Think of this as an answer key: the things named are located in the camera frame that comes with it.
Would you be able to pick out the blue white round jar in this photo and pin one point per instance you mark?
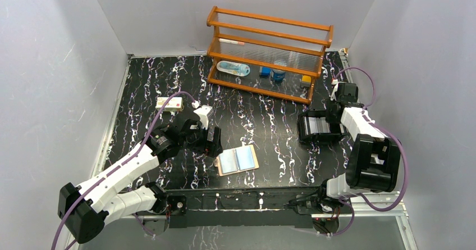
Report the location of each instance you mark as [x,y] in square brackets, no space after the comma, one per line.
[278,75]

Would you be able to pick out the white pink marker pen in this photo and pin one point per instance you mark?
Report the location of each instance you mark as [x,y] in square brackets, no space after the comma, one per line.
[229,41]

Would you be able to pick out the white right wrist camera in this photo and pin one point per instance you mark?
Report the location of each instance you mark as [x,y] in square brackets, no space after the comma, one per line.
[334,84]

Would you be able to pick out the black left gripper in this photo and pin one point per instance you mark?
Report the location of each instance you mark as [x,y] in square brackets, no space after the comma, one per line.
[213,140]

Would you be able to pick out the yellow small object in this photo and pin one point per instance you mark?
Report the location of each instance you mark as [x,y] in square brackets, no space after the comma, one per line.
[305,81]

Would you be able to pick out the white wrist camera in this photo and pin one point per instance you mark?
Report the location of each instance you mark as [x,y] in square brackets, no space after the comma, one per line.
[204,112]
[334,84]

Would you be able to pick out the small white cardboard box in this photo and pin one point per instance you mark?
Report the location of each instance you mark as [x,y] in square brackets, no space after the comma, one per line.
[175,104]

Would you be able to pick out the black card box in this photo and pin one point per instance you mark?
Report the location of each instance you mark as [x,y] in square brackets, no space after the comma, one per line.
[318,139]

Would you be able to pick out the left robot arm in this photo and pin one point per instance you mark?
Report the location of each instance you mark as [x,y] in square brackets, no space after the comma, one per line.
[87,208]

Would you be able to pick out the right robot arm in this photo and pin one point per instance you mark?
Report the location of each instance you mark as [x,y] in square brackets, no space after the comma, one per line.
[374,160]

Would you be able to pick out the aluminium frame rail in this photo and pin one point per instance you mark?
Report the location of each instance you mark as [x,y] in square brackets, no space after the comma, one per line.
[144,200]

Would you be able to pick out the beige card holder wallet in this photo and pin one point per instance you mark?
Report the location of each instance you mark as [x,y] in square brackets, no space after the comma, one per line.
[236,160]

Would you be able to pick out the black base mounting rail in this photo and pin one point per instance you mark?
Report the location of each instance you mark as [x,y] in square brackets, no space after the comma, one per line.
[266,218]

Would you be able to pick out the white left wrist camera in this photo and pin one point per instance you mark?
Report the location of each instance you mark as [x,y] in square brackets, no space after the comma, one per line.
[204,112]

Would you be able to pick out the stack of cards in box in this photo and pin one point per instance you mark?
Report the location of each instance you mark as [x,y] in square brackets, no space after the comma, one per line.
[319,125]

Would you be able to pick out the orange wooden shelf rack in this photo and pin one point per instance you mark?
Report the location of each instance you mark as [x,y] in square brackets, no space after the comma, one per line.
[296,47]

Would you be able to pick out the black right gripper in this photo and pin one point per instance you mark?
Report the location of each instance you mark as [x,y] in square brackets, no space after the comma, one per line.
[329,117]

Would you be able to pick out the blue small box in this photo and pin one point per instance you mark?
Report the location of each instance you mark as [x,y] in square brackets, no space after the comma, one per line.
[264,72]

